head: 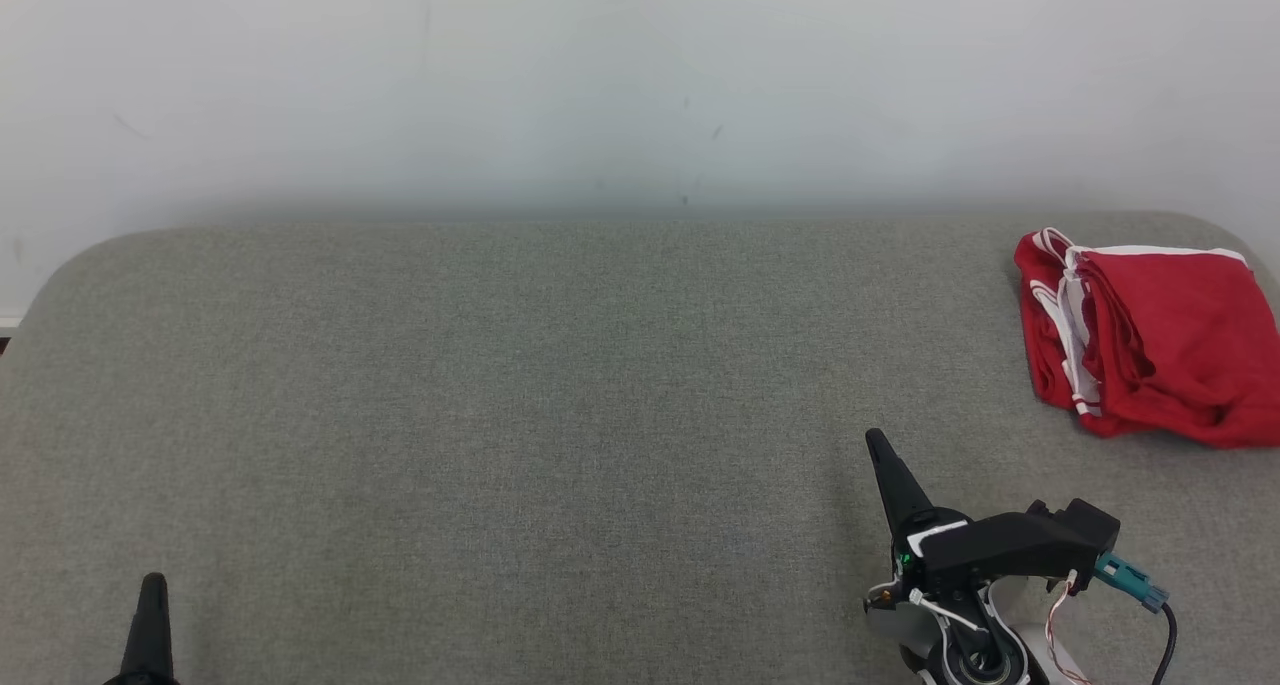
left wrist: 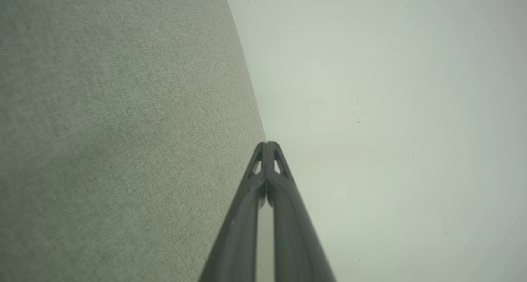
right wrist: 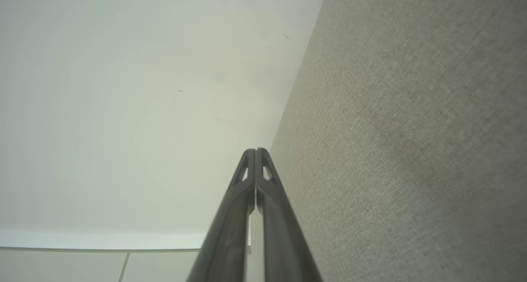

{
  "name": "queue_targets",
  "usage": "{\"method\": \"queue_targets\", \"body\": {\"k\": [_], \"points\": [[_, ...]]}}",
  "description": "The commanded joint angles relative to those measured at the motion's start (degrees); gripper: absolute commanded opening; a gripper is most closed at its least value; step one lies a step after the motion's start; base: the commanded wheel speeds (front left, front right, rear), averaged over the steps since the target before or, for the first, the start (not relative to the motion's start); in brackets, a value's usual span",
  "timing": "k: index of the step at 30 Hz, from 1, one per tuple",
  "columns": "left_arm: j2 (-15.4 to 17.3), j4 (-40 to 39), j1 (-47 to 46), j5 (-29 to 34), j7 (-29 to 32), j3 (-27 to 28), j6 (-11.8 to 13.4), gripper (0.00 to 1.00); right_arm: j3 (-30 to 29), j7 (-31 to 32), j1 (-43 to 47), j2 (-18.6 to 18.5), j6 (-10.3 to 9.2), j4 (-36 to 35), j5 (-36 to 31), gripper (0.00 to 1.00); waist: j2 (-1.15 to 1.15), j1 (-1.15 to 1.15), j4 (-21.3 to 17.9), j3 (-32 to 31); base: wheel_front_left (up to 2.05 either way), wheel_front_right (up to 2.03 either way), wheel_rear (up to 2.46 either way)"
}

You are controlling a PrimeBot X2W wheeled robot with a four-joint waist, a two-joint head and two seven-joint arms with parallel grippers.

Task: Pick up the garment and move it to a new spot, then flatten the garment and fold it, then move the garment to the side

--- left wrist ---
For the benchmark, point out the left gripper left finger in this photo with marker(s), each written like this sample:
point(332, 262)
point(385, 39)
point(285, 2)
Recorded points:
point(239, 232)

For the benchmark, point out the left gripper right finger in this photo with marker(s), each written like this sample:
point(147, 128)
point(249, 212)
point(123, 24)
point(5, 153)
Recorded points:
point(294, 241)

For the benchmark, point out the grey fabric sofa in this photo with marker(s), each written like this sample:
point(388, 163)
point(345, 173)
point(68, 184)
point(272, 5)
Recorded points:
point(103, 129)

